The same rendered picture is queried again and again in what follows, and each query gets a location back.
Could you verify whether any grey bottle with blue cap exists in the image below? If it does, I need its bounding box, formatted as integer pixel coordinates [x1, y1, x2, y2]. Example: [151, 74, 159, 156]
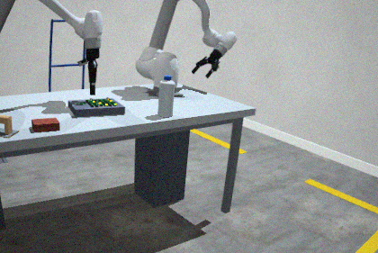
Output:
[157, 76, 176, 117]

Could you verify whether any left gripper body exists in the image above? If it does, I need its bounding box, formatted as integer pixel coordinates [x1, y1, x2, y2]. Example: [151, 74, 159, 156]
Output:
[207, 50, 221, 64]

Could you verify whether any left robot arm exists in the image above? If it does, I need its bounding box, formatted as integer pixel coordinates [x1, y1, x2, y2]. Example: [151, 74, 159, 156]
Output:
[136, 0, 237, 97]

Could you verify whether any grey switch panel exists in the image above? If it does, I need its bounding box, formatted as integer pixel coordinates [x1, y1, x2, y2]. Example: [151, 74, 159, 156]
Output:
[68, 97, 125, 117]

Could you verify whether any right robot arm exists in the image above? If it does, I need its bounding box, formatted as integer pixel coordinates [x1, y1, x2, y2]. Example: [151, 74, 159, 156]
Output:
[0, 0, 103, 49]

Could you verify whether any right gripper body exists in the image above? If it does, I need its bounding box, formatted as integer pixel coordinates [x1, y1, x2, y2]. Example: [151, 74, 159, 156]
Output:
[85, 49, 99, 68]

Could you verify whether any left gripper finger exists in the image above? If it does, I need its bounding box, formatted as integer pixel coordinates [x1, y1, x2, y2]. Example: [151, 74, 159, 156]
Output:
[206, 59, 220, 78]
[192, 56, 211, 74]

